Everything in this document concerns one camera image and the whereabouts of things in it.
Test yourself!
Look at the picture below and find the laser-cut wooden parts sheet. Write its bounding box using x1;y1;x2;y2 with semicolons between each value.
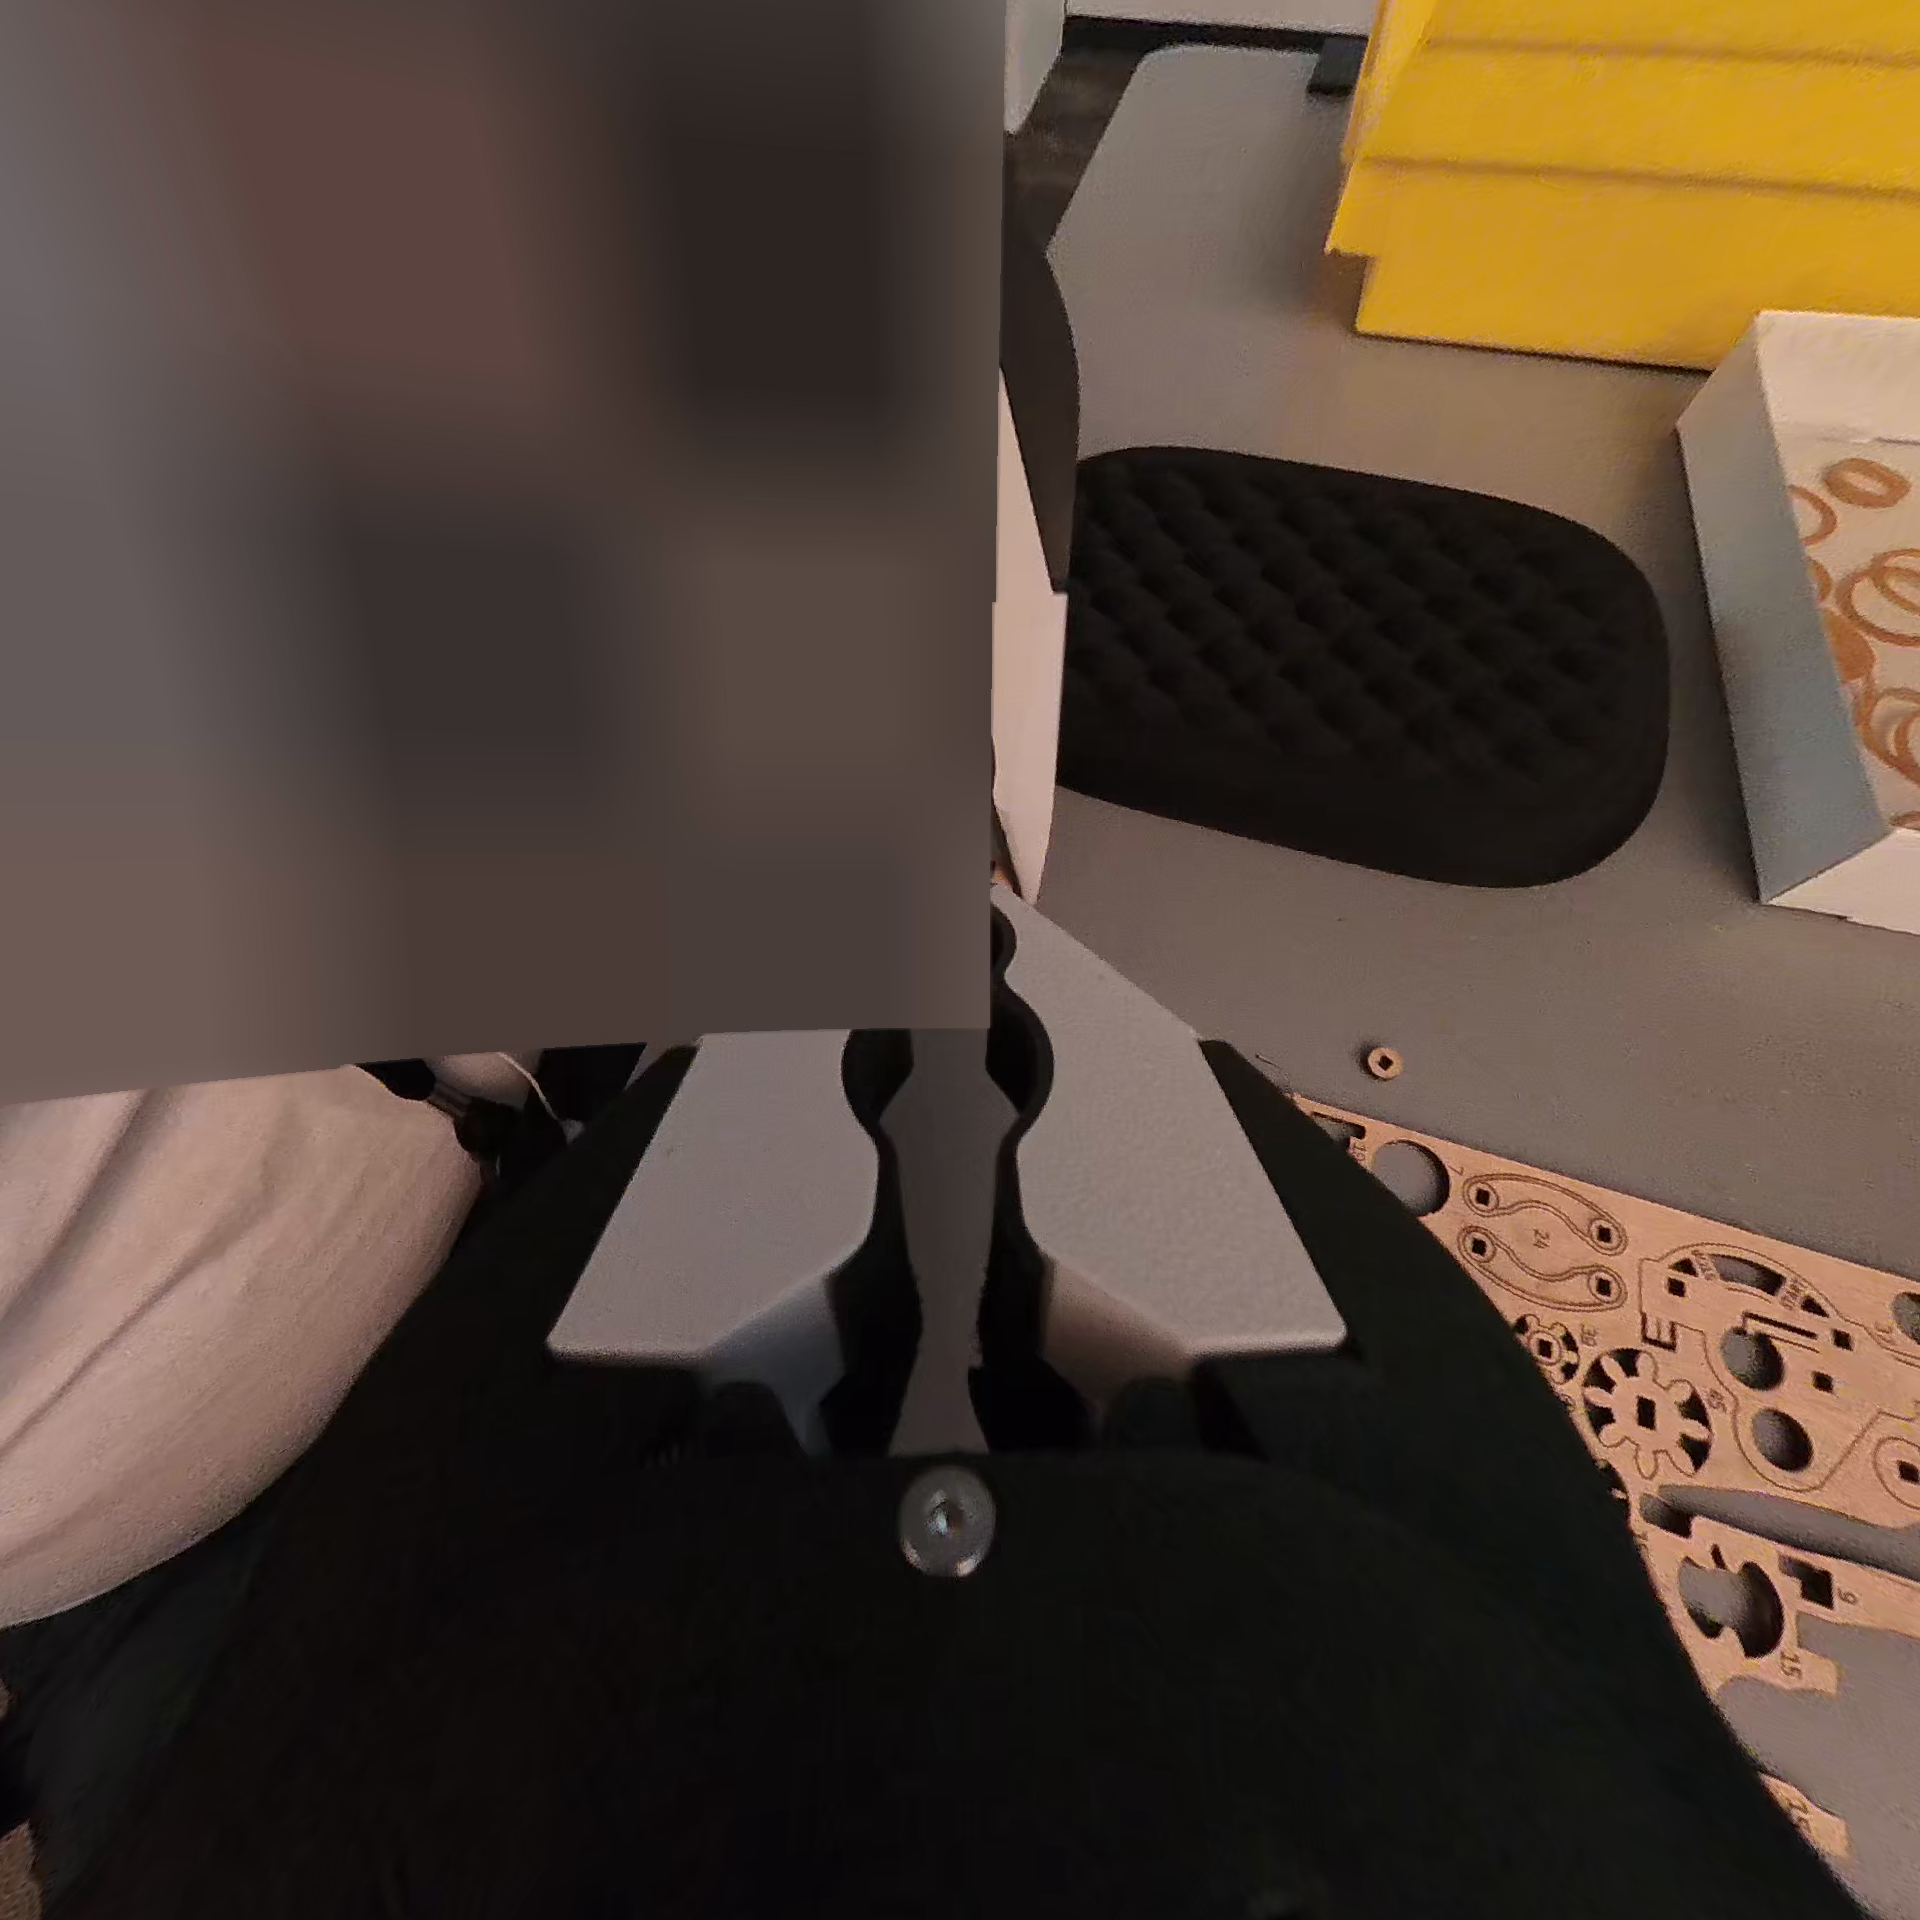
1289;1093;1920;1877

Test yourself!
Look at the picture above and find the yellow box stack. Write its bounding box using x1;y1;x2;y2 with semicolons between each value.
1328;0;1920;368

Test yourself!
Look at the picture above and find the black drawstring cord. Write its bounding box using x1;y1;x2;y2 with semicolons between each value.
358;1054;519;1193

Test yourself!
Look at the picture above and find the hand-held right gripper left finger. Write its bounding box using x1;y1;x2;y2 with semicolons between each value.
546;1030;922;1453

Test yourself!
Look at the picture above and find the white box with ring print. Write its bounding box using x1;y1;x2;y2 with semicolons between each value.
1678;310;1920;934

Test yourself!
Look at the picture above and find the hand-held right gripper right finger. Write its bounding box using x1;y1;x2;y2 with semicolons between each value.
978;886;1347;1418

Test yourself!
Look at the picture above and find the person's white shirt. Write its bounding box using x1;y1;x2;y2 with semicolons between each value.
0;1048;484;1629

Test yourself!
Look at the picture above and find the black quilted foam pad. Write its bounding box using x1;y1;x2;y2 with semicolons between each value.
1055;442;1672;889

